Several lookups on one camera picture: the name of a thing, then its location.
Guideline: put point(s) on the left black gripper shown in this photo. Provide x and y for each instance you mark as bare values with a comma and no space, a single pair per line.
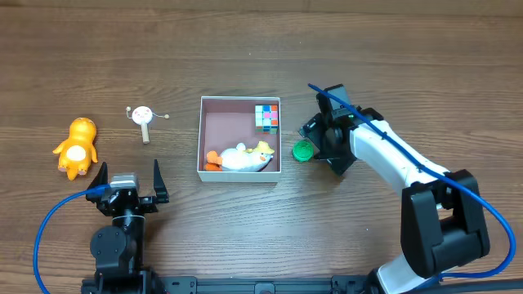
146,202

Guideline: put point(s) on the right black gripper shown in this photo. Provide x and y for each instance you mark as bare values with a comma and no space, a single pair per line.
317,141

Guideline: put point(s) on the green round plastic toy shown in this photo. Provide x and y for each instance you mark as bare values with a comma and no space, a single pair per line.
303,151

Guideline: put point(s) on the orange plastic cat figure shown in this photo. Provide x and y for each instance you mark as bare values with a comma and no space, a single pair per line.
78,151

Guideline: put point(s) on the colourful puzzle cube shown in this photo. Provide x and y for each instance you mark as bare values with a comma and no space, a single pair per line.
267,119

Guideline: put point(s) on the white wooden rattle drum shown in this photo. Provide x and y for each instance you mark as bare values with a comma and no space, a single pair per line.
142,116

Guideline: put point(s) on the white plush duck orange feet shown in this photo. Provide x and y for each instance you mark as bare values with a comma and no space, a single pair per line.
240,158

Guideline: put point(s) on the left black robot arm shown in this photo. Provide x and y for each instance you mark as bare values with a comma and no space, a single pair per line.
119,247

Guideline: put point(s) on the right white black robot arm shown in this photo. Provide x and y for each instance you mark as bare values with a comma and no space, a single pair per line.
441,227

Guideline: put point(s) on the white cardboard box pink interior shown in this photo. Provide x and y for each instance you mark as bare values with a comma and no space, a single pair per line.
226,121

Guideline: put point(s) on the black mounting rail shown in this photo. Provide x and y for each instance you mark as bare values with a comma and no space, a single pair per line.
355,284

